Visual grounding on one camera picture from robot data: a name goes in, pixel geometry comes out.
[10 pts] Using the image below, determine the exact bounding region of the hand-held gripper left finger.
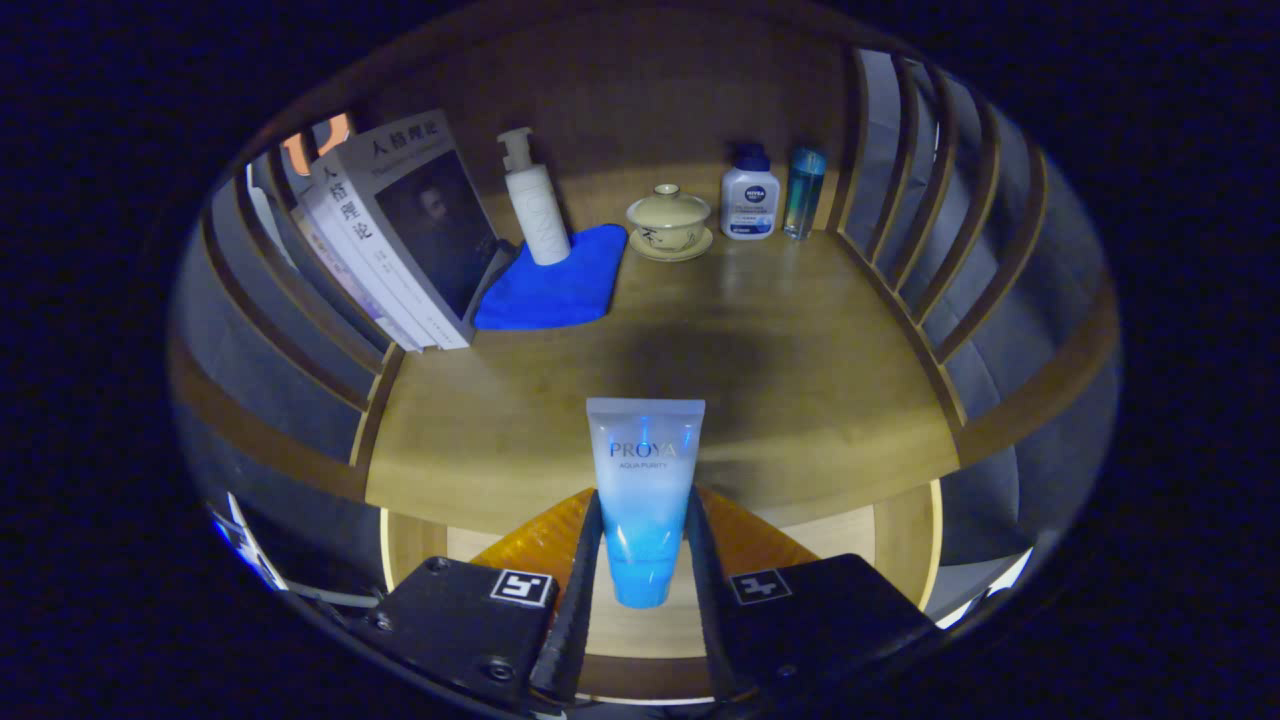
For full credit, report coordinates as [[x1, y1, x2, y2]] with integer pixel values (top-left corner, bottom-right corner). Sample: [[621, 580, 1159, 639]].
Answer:
[[360, 487, 606, 713]]

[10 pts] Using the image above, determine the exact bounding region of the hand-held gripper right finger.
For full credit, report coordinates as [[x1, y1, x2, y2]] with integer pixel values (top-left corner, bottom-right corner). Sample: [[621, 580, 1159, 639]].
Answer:
[[683, 487, 941, 706]]

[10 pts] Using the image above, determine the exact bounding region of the wooden drawer with black knob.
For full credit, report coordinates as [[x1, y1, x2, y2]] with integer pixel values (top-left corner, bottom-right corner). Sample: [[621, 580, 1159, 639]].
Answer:
[[378, 478, 946, 706]]

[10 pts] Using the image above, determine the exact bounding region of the blue and white tube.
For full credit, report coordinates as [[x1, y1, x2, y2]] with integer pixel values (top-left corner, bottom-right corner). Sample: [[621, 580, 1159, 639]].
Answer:
[[586, 398, 707, 609]]

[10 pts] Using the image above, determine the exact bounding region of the wooden countertop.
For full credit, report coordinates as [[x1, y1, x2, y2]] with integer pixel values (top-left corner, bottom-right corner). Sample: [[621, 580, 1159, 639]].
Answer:
[[365, 165, 961, 536]]

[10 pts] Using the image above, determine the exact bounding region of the wooden cabinet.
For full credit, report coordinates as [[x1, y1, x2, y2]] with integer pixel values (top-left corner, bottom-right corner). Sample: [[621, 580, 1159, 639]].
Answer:
[[168, 10, 1121, 701]]

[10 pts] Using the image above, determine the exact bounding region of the blue folded cloth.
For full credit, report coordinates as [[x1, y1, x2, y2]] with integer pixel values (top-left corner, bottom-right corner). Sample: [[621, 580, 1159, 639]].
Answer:
[[472, 223, 629, 332]]

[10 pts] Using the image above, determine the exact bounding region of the thin white book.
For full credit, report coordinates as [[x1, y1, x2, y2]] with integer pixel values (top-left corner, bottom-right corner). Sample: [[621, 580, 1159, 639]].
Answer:
[[298, 190, 436, 353]]

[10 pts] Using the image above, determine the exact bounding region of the lavender book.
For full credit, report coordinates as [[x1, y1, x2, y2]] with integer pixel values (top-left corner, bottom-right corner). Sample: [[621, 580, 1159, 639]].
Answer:
[[290, 210, 401, 353]]

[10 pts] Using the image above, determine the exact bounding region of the beige lidded tea cup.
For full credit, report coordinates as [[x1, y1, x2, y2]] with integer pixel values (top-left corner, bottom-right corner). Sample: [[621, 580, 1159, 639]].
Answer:
[[626, 183, 715, 263]]

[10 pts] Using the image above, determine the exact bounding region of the white pump bottle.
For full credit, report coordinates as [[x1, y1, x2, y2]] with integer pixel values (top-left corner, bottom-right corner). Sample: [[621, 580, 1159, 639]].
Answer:
[[497, 127, 573, 267]]

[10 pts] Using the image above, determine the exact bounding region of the white bottle blue cap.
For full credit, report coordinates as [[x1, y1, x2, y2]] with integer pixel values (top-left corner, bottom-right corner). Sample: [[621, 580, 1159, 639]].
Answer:
[[720, 143, 781, 241]]

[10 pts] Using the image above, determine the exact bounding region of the thick white book dark cover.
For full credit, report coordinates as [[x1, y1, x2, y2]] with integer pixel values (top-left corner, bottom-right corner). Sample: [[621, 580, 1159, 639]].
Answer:
[[308, 108, 511, 351]]

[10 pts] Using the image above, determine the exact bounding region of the teal slim bottle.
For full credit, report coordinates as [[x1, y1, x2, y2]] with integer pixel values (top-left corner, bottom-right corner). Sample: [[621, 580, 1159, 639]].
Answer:
[[783, 147, 828, 241]]

